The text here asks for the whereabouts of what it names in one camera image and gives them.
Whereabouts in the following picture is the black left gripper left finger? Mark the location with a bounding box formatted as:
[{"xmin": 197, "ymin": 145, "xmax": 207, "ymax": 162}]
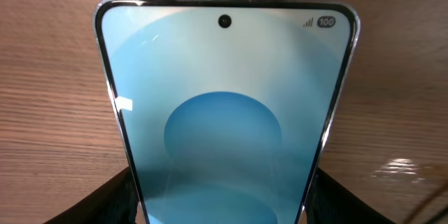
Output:
[{"xmin": 45, "ymin": 167, "xmax": 139, "ymax": 224}]

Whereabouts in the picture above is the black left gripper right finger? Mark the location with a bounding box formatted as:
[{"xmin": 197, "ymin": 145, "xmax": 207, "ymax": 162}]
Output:
[{"xmin": 305, "ymin": 168, "xmax": 394, "ymax": 224}]

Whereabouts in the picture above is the Galaxy S25 smartphone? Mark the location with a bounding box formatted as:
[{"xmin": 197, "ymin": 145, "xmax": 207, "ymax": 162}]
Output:
[{"xmin": 93, "ymin": 0, "xmax": 361, "ymax": 223}]

